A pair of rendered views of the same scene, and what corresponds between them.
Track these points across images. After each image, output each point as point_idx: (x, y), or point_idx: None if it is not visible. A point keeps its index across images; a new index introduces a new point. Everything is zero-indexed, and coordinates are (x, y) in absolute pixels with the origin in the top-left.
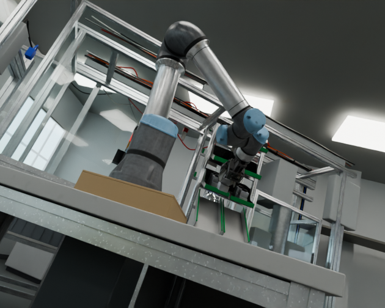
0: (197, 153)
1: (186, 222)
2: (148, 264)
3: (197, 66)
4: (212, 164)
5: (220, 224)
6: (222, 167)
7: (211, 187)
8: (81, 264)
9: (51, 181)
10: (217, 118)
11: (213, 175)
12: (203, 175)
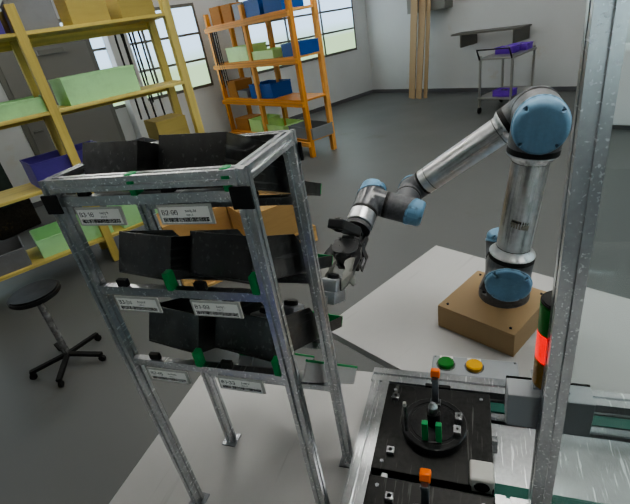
0: (280, 298)
1: (438, 308)
2: None
3: (495, 150)
4: (208, 310)
5: (305, 357)
6: (360, 260)
7: (330, 316)
8: None
9: (547, 276)
10: (288, 139)
11: (299, 306)
12: (302, 329)
